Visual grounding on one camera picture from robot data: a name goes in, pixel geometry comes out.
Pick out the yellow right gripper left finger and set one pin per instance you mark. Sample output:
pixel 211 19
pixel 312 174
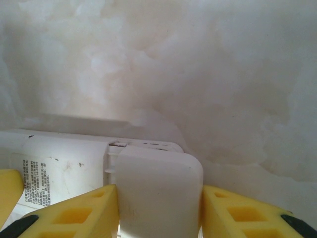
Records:
pixel 109 210

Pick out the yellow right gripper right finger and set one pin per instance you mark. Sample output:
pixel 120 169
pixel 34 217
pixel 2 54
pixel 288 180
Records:
pixel 218 210

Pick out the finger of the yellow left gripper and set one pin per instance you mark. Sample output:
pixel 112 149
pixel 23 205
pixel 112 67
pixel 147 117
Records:
pixel 8 191

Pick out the white battery cover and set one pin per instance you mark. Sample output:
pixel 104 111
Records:
pixel 158 188

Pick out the white remote with printed label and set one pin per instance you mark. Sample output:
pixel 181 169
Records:
pixel 62 153

